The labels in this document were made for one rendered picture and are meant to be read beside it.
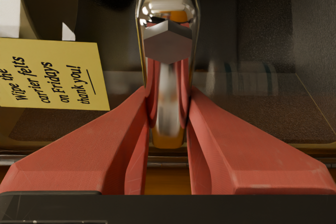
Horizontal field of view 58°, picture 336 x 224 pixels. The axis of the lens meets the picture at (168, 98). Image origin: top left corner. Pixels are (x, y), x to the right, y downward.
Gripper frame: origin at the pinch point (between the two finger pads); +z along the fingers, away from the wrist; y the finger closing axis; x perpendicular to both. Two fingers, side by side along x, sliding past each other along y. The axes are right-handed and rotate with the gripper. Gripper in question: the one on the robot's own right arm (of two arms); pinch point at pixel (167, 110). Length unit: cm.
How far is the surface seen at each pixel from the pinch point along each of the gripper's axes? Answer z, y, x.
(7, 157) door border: 12.0, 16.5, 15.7
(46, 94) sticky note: 6.4, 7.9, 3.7
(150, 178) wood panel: 15.1, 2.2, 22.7
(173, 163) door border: 12.5, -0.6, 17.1
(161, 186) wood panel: 13.9, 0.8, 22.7
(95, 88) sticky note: 6.1, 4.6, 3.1
